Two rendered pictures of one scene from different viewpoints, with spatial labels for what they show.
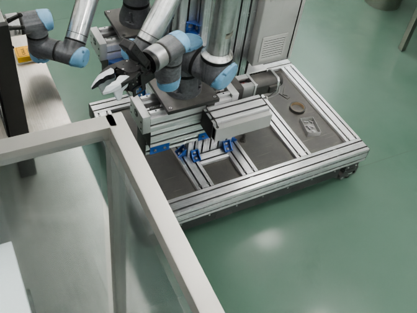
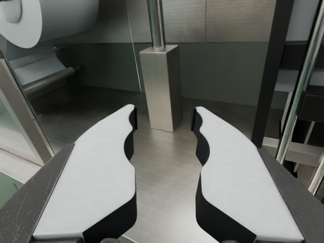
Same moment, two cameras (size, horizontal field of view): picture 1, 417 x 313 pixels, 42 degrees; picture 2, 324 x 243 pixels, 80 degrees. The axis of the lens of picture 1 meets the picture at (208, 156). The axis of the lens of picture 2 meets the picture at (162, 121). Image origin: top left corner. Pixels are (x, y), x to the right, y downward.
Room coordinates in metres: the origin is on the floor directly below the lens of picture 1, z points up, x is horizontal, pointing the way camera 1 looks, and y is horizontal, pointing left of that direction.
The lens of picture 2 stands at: (1.20, 0.27, 1.30)
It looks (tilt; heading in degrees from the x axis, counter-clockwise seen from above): 32 degrees down; 153
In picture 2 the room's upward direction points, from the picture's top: 7 degrees counter-clockwise
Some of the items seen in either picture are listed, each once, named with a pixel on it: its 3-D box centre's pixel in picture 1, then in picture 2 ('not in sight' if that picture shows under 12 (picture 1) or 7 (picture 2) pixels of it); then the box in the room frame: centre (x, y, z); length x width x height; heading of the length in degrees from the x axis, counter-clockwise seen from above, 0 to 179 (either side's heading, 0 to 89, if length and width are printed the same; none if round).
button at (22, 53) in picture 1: (25, 53); not in sight; (1.60, 0.74, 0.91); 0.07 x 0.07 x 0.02; 32
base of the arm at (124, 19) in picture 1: (136, 9); not in sight; (2.07, 0.42, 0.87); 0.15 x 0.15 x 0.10
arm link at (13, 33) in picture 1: (12, 25); not in sight; (1.49, 0.72, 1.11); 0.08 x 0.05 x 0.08; 32
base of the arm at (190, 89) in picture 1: (183, 77); not in sight; (1.66, 0.14, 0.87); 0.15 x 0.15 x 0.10
